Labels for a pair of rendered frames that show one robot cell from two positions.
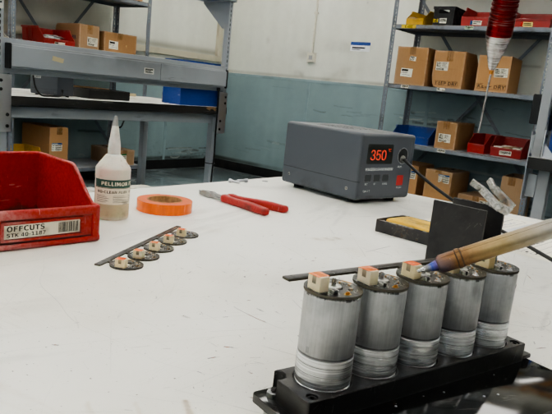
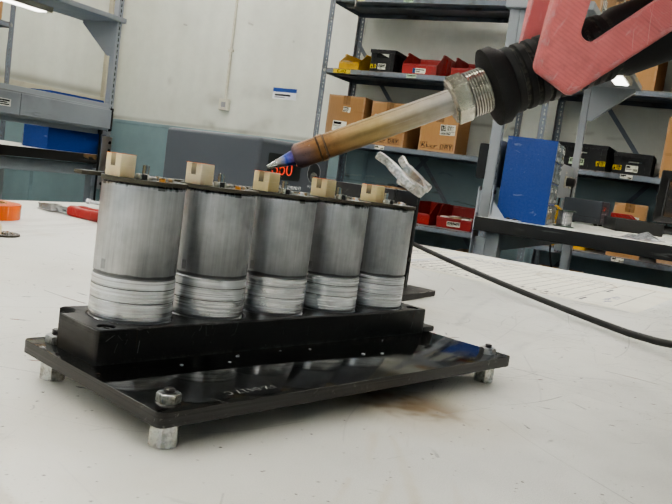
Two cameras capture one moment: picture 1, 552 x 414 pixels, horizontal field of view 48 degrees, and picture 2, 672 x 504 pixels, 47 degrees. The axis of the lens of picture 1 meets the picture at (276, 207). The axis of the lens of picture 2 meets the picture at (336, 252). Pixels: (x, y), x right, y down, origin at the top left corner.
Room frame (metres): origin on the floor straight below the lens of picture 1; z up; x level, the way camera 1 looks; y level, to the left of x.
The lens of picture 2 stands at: (0.01, -0.04, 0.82)
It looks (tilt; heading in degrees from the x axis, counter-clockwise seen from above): 6 degrees down; 349
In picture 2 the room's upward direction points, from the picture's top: 8 degrees clockwise
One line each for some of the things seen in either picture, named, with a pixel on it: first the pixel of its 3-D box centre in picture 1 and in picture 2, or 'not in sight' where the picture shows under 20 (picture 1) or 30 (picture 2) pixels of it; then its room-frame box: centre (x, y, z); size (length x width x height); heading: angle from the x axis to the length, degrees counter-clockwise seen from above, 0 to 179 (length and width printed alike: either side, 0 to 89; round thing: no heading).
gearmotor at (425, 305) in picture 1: (415, 324); (274, 261); (0.28, -0.07, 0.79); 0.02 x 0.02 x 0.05
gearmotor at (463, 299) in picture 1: (453, 315); (329, 262); (0.30, -0.09, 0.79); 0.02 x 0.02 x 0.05
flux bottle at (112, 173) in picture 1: (113, 167); not in sight; (0.59, 0.16, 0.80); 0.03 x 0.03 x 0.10
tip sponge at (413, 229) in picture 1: (418, 229); not in sight; (0.65, -0.16, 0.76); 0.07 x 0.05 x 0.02; 48
